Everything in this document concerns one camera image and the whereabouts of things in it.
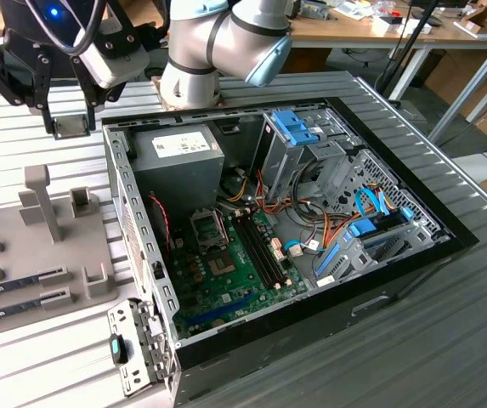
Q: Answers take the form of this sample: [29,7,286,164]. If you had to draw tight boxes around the blue RAM stick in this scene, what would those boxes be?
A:
[0,271,42,298]
[0,297,44,327]

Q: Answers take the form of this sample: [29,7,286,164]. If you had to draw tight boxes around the black tripod pole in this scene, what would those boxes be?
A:
[374,0,442,107]

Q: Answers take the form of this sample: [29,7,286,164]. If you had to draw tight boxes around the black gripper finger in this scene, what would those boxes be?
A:
[0,37,54,135]
[71,54,127,132]

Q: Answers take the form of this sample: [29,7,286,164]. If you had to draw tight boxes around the grey lower disk bay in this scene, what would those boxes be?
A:
[310,224,442,291]

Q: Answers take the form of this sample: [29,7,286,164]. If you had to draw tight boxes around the blue expansion slot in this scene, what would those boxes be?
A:
[184,292,256,331]

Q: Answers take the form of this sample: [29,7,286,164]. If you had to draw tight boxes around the grey metal drive cage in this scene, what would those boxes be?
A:
[251,108,365,206]

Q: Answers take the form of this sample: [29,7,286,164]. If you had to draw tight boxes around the light blue disk wire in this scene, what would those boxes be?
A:
[354,185,394,217]

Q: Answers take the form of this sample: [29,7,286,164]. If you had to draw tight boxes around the black camera bracket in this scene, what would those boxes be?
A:
[93,0,168,60]

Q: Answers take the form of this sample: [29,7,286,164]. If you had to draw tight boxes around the aluminium profile frame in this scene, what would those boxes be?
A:
[428,57,487,145]

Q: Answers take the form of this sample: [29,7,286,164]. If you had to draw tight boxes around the metal expansion bracket cover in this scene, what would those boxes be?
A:
[106,297,181,399]

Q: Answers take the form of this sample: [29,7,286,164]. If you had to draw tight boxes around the yellow black wire bundle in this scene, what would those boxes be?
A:
[224,184,255,204]

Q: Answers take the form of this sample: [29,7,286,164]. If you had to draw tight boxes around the CPU socket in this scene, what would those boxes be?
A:
[206,249,239,278]

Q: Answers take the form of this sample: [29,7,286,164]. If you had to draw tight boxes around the grey power supply unit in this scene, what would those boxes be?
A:
[130,122,226,223]

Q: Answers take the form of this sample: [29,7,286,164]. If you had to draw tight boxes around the white paper box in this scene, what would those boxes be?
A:
[371,15,433,36]

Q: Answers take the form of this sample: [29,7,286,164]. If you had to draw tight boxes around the perforated metal disk bay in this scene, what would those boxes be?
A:
[326,148,455,256]

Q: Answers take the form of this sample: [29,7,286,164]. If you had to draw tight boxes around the blue disk carrier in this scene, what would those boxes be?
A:
[347,218,379,238]

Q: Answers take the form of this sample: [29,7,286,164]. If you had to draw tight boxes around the silver green CPU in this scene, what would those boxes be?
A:
[52,115,92,140]

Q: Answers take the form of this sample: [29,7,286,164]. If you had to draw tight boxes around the black case fan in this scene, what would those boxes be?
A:
[146,190,174,258]

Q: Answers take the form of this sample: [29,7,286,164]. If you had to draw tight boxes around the blue bay rail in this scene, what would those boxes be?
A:
[314,244,343,278]

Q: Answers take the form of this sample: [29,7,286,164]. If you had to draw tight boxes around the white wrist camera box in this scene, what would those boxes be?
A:
[79,40,151,90]

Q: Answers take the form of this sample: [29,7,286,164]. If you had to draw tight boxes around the black RAM slot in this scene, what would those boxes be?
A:
[241,212,291,285]
[232,215,278,288]

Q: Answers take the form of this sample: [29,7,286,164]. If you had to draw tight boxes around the red fan wire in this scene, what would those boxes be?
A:
[147,193,173,254]

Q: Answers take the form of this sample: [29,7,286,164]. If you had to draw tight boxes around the green motherboard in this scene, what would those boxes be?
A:
[168,207,311,341]

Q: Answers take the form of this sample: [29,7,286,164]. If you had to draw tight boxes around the small open cardboard box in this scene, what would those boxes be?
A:
[459,2,487,27]

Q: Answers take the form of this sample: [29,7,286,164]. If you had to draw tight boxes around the red orange wire bundle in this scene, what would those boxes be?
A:
[256,168,353,252]

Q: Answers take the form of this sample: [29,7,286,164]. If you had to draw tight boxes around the black blue latch knob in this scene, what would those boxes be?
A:
[109,332,131,366]

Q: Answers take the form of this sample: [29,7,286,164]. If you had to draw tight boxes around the grey parts rack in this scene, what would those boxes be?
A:
[0,163,121,341]

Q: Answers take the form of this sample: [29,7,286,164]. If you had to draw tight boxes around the black PC case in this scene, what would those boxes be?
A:
[100,96,480,408]

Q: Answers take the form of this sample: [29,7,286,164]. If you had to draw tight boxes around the white plug blue wire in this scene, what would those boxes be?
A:
[284,239,304,259]

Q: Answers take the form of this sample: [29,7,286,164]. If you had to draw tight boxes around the blue drive latch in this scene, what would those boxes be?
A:
[270,109,326,146]

